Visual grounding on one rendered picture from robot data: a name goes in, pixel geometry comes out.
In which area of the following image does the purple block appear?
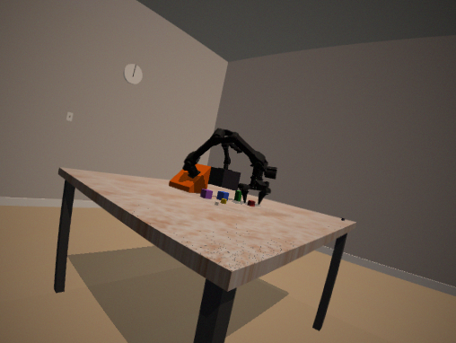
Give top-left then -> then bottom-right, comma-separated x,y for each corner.
200,189 -> 213,199

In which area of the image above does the blue block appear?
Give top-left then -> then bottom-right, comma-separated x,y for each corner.
216,191 -> 229,201

